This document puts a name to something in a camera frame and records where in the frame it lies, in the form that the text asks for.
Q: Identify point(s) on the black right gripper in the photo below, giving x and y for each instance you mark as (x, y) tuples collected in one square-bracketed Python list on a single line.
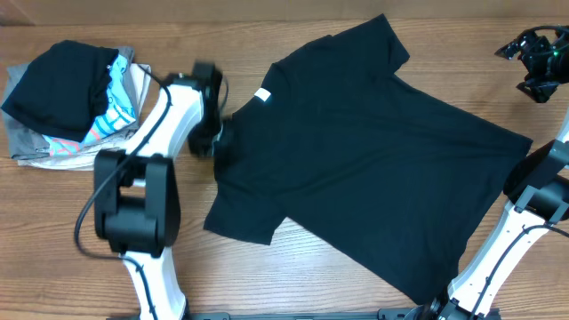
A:
[(534, 48)]

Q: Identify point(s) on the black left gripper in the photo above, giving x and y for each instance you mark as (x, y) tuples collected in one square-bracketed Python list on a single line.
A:
[(198, 147)]

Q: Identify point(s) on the black t-shirt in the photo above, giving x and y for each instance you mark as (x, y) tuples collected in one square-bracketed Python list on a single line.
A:
[(336, 141)]

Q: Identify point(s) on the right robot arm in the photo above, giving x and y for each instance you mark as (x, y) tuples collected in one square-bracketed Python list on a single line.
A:
[(537, 194)]

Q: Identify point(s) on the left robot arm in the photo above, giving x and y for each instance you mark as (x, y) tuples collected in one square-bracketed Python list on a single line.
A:
[(135, 194)]

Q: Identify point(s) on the folded blue striped garment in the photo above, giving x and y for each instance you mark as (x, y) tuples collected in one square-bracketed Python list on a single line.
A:
[(121, 112)]

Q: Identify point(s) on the folded beige garment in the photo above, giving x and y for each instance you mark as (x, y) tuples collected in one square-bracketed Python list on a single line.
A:
[(84, 160)]

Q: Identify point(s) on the folded black garment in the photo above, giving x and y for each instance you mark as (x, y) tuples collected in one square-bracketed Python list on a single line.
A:
[(63, 90)]

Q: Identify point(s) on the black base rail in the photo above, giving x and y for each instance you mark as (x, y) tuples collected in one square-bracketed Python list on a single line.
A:
[(381, 314)]

